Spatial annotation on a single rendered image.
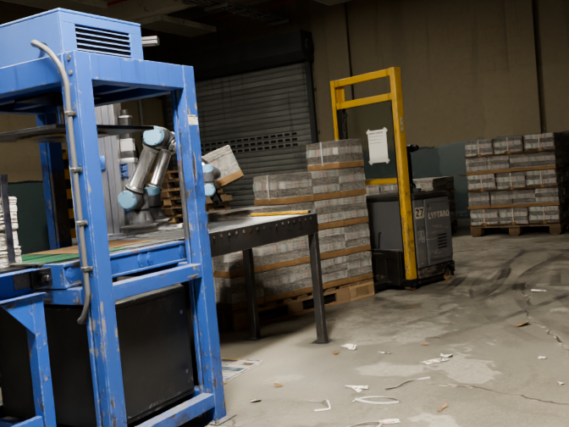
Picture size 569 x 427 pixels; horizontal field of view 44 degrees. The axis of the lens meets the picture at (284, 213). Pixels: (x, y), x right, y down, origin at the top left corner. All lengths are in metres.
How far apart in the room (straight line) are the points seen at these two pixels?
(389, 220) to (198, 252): 3.38
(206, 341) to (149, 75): 1.15
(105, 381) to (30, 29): 1.38
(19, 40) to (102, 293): 1.08
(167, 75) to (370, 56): 9.29
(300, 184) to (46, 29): 2.86
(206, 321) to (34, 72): 1.23
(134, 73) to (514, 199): 7.38
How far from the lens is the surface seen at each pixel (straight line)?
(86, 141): 2.63
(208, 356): 3.15
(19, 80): 2.87
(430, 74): 11.72
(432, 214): 6.25
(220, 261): 4.98
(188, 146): 3.06
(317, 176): 5.46
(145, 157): 4.35
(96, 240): 2.62
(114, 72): 2.78
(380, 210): 6.29
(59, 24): 2.89
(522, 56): 11.26
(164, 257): 3.12
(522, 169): 9.60
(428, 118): 11.69
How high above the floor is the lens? 1.04
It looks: 3 degrees down
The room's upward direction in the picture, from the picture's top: 5 degrees counter-clockwise
